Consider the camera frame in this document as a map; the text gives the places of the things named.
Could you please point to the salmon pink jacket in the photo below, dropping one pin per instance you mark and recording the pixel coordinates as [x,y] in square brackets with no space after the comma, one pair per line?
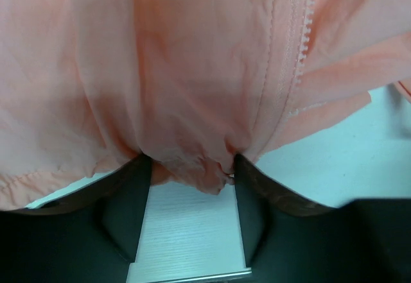
[87,85]

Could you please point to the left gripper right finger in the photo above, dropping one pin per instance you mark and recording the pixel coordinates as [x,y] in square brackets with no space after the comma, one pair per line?
[289,238]

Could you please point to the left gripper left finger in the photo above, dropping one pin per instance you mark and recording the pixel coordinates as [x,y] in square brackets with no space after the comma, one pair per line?
[90,235]

